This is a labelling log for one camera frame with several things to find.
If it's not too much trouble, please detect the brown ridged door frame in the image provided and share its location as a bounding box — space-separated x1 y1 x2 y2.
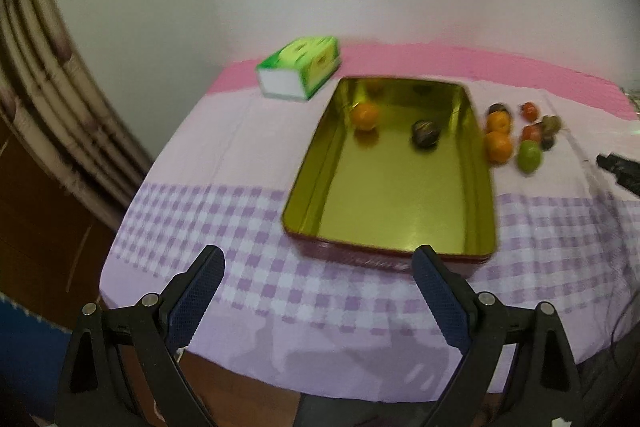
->
1 0 152 230

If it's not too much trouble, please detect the small orange in tray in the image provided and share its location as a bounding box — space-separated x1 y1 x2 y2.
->
349 102 380 132

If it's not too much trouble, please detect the red tomato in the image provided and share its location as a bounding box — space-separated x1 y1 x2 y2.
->
521 124 542 143
520 102 539 122

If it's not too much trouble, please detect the orange mandarin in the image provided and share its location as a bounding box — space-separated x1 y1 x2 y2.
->
485 131 513 165
486 110 512 135

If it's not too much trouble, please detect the gold metal tin tray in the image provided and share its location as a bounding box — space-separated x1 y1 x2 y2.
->
282 77 498 271

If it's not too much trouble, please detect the blue object at floor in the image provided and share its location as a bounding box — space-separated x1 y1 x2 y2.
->
1 295 70 419

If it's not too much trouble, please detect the green lime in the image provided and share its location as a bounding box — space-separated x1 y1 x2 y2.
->
516 140 542 174

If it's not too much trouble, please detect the dark passion fruit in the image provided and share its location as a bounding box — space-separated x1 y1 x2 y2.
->
411 119 440 150
487 103 510 114
540 133 555 152

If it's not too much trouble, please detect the green tissue box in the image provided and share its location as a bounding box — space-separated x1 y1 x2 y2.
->
255 36 341 101

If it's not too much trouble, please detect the brown kiwi fruit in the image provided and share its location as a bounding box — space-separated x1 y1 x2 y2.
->
540 115 562 135

